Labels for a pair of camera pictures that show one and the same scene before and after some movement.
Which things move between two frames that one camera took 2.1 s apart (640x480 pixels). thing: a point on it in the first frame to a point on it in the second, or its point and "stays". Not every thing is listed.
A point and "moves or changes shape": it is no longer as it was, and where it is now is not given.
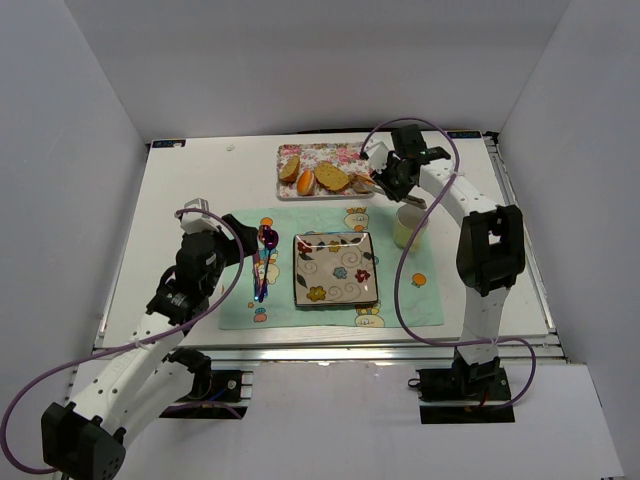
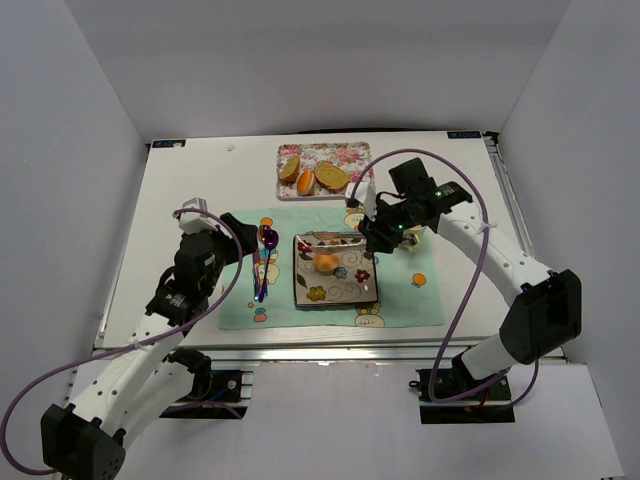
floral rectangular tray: [347, 156] stays
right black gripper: [400, 181] to [379, 235]
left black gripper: [232, 242] stays
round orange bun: [361, 183] moves or changes shape
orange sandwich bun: [305, 183] stays
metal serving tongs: [410, 199] moves or changes shape
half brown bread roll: [290, 171] stays
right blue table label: [464, 134] stays
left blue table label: [171, 143] stays
